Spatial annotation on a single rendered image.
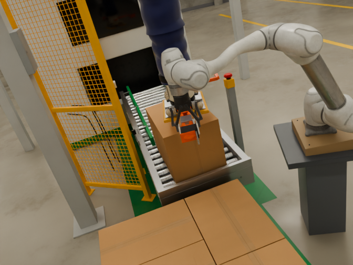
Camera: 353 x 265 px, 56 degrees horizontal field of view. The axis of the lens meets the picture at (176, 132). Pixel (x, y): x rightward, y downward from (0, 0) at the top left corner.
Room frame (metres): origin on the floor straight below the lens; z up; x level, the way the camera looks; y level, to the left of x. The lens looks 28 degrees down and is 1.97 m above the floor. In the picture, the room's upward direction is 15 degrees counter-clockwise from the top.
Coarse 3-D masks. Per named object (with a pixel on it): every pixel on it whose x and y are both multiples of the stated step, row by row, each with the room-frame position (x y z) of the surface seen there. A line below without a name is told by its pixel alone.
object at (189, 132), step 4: (192, 124) 1.46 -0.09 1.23; (180, 128) 1.45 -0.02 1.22; (184, 128) 1.44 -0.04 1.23; (188, 128) 1.43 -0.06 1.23; (192, 128) 1.42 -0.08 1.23; (184, 132) 1.40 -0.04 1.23; (188, 132) 1.39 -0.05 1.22; (192, 132) 1.39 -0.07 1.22; (184, 140) 1.39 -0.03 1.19; (188, 140) 1.39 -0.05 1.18
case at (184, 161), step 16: (160, 112) 2.34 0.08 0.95; (160, 128) 2.06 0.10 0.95; (208, 128) 1.97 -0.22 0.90; (160, 144) 2.16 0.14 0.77; (176, 144) 1.93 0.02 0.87; (192, 144) 1.94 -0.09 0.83; (208, 144) 1.96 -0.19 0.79; (176, 160) 1.92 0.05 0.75; (192, 160) 1.94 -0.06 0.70; (208, 160) 1.96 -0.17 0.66; (224, 160) 1.98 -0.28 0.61; (176, 176) 1.91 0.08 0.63; (192, 176) 1.93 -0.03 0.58
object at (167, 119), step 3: (165, 99) 2.20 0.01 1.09; (168, 99) 2.11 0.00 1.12; (162, 102) 2.18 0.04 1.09; (165, 102) 2.14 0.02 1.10; (168, 108) 1.96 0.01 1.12; (165, 111) 1.98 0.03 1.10; (165, 114) 1.94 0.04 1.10; (165, 117) 1.90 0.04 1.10; (168, 117) 1.89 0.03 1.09; (174, 117) 1.87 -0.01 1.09; (165, 120) 1.87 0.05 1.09; (168, 120) 1.87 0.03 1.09; (174, 120) 1.87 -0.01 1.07
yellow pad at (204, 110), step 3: (195, 93) 2.10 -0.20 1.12; (198, 93) 2.14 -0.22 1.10; (201, 93) 2.14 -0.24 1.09; (201, 96) 2.08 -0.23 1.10; (204, 99) 2.02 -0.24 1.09; (204, 102) 1.98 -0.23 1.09; (204, 105) 1.92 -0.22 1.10; (204, 108) 1.88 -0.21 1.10; (207, 108) 1.88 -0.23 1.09; (201, 111) 1.86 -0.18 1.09; (204, 111) 1.85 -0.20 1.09; (207, 111) 1.85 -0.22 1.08; (201, 114) 1.86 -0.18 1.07
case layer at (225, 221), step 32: (224, 192) 1.71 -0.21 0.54; (128, 224) 1.65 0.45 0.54; (160, 224) 1.58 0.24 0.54; (192, 224) 1.50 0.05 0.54; (224, 224) 1.44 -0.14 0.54; (256, 224) 1.37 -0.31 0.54; (128, 256) 1.39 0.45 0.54; (160, 256) 1.33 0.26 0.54; (192, 256) 1.27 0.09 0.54; (224, 256) 1.21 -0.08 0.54; (256, 256) 1.16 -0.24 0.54; (288, 256) 1.11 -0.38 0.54
